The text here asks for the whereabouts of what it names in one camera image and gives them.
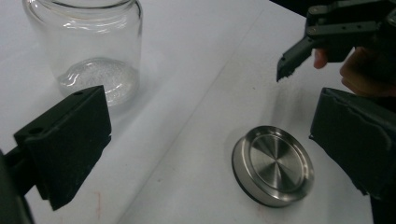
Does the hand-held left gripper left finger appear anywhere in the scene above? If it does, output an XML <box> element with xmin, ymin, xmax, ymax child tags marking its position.
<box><xmin>3</xmin><ymin>85</ymin><xmax>112</xmax><ymax>212</ymax></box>

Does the round steel jar lid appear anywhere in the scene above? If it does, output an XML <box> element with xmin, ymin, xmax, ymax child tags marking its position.
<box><xmin>231</xmin><ymin>125</ymin><xmax>316</xmax><ymax>209</ymax></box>

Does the clear glass jar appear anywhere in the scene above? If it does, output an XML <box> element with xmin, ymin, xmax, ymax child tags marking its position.
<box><xmin>21</xmin><ymin>0</ymin><xmax>144</xmax><ymax>108</ymax></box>

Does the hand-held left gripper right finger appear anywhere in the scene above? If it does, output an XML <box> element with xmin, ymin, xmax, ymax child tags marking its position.
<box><xmin>308</xmin><ymin>87</ymin><xmax>396</xmax><ymax>203</ymax></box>

